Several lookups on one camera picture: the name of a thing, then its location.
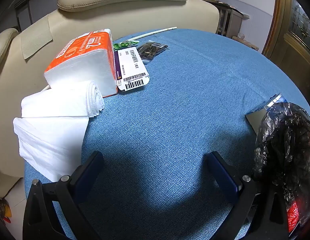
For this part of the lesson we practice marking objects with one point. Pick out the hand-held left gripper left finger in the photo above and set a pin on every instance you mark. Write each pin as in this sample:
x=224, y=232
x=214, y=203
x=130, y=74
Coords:
x=87, y=175

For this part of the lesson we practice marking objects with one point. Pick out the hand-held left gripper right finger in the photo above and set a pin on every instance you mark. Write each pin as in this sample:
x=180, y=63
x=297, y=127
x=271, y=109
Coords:
x=223, y=175

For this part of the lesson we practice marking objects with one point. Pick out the black plastic bag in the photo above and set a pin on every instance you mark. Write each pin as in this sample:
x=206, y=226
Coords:
x=284, y=142

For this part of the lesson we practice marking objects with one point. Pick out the blue and silver box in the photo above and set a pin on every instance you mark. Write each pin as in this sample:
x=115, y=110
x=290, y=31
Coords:
x=257, y=117

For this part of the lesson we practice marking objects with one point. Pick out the blue tablecloth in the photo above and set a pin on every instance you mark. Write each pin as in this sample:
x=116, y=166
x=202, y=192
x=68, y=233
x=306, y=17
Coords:
x=170, y=117

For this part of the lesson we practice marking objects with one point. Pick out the colourful toy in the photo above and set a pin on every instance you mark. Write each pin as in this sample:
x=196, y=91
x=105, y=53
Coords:
x=2, y=208

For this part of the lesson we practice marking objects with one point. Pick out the orange tissue pack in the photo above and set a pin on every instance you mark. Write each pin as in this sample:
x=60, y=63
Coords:
x=82, y=65

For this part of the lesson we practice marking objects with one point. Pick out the white barcode medicine box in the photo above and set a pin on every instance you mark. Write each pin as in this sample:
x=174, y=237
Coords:
x=131, y=67

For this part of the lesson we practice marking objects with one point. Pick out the beige leather sofa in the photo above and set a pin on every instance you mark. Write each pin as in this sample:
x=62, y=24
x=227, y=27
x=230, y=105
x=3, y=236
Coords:
x=32, y=55

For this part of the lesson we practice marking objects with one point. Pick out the green candy packet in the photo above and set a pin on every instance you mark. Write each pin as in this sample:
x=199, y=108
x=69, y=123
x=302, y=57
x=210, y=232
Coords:
x=121, y=44

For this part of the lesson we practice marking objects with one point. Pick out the dark clear snack packet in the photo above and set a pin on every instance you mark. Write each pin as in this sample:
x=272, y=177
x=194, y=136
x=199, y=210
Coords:
x=151, y=50

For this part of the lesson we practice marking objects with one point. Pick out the thin white stick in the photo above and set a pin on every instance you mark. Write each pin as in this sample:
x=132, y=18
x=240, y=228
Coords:
x=155, y=32

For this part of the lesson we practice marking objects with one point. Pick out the grey slatted cabinet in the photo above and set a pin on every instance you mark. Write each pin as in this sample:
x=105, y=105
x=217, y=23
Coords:
x=232, y=17

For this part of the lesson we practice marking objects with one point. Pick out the wooden glazed double door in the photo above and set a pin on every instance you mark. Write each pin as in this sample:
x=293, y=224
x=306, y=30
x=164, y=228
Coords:
x=292, y=30

